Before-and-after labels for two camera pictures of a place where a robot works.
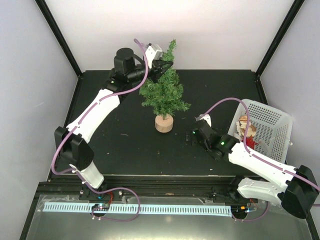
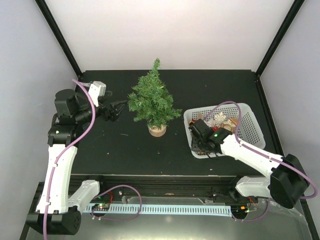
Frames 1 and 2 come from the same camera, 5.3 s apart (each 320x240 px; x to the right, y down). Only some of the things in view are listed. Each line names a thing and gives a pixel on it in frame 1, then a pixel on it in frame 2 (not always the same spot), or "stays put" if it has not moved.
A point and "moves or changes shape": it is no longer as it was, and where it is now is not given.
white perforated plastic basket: x=274 y=129 -> x=238 y=119
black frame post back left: x=44 y=8 stays put
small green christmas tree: x=164 y=95 moves or changes shape
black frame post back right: x=279 y=37 stays put
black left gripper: x=157 y=65 -> x=112 y=115
